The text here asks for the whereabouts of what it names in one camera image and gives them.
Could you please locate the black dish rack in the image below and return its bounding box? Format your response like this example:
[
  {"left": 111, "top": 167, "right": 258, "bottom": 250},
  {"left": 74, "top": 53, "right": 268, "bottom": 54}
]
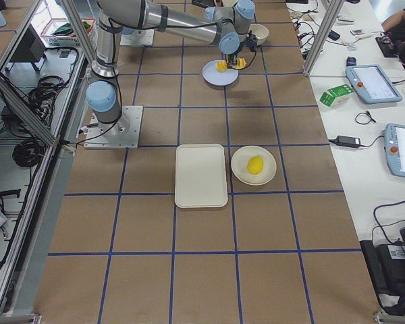
[{"left": 191, "top": 0, "right": 222, "bottom": 8}]

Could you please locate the right teach pendant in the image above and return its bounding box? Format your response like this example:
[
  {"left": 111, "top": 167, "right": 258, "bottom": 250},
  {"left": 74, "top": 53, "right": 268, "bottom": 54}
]
[{"left": 384, "top": 124, "right": 405, "bottom": 178}]

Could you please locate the aluminium frame post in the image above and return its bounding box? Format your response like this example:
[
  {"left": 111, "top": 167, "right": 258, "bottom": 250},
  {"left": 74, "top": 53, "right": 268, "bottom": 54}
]
[{"left": 303, "top": 0, "right": 344, "bottom": 76}]

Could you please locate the blue plate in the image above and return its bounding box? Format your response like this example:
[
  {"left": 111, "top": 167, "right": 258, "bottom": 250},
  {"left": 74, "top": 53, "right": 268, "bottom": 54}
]
[{"left": 202, "top": 60, "right": 239, "bottom": 86}]

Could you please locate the teach pendant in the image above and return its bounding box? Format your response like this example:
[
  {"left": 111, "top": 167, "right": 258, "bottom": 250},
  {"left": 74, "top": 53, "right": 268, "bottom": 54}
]
[
  {"left": 384, "top": 124, "right": 405, "bottom": 178},
  {"left": 345, "top": 65, "right": 403, "bottom": 104}
]

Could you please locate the striped bread loaf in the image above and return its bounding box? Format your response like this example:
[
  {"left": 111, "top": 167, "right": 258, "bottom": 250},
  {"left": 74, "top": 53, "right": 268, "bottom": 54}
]
[{"left": 215, "top": 58, "right": 247, "bottom": 73}]

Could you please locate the left teach pendant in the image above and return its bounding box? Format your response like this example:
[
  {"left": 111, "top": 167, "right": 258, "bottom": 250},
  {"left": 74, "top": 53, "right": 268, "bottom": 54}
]
[{"left": 345, "top": 65, "right": 403, "bottom": 104}]

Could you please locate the cream plate under lemon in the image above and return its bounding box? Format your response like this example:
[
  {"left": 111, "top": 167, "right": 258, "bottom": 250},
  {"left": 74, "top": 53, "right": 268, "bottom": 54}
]
[{"left": 231, "top": 146, "right": 277, "bottom": 186}]

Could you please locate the black power adapter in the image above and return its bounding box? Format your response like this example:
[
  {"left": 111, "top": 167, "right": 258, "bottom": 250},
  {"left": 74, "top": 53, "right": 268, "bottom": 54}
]
[{"left": 337, "top": 136, "right": 361, "bottom": 148}]

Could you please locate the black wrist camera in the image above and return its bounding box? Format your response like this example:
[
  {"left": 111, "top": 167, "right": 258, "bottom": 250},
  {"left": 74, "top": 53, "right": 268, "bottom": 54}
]
[{"left": 245, "top": 30, "right": 258, "bottom": 53}]

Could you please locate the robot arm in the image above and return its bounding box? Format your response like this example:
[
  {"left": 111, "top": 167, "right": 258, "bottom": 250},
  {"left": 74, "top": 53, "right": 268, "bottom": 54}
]
[
  {"left": 86, "top": 1, "right": 257, "bottom": 136},
  {"left": 121, "top": 27, "right": 146, "bottom": 38}
]

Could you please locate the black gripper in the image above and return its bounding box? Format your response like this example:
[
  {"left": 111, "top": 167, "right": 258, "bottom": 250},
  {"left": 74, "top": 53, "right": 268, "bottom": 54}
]
[{"left": 225, "top": 50, "right": 243, "bottom": 69}]

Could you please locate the white rectangular tray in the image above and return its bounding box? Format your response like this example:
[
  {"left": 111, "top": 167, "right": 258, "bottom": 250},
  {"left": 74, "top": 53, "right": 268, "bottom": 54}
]
[{"left": 175, "top": 144, "right": 228, "bottom": 209}]

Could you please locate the yellow lemon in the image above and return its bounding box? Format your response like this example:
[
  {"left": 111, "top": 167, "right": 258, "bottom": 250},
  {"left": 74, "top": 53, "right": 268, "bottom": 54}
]
[{"left": 246, "top": 155, "right": 264, "bottom": 175}]

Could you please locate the white ceramic bowl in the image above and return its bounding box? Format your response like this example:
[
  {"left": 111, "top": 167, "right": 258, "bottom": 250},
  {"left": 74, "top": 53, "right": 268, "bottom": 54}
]
[{"left": 249, "top": 24, "right": 269, "bottom": 46}]

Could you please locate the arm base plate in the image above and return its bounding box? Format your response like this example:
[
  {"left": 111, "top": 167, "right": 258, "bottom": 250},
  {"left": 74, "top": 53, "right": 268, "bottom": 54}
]
[{"left": 83, "top": 105, "right": 143, "bottom": 149}]

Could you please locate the green white small box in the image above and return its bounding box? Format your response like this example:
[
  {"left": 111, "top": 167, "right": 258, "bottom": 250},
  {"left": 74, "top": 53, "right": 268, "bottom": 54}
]
[{"left": 319, "top": 84, "right": 354, "bottom": 107}]

